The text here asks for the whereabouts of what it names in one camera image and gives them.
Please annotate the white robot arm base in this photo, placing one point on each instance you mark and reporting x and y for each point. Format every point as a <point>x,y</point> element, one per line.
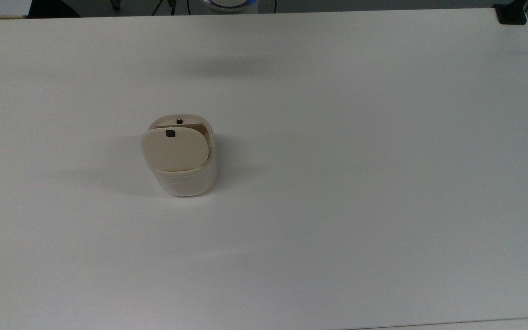
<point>228,3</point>

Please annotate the small white trash bin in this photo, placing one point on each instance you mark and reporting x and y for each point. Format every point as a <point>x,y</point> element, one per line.
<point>190,183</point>

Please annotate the beige trash bin lid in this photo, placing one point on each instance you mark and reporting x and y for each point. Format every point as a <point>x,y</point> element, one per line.
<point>174,149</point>

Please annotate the black table clamp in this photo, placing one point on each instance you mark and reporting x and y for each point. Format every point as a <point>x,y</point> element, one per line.
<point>511,13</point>

